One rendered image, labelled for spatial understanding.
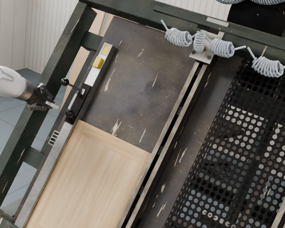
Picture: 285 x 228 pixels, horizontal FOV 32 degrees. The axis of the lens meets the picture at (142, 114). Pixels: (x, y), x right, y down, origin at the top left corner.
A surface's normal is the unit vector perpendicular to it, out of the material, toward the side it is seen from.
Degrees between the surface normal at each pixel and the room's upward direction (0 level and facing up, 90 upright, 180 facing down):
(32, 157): 57
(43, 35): 90
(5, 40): 90
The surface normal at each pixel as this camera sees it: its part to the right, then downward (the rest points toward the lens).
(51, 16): -0.55, 0.26
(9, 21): 0.82, 0.35
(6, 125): 0.15, -0.90
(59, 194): -0.39, -0.27
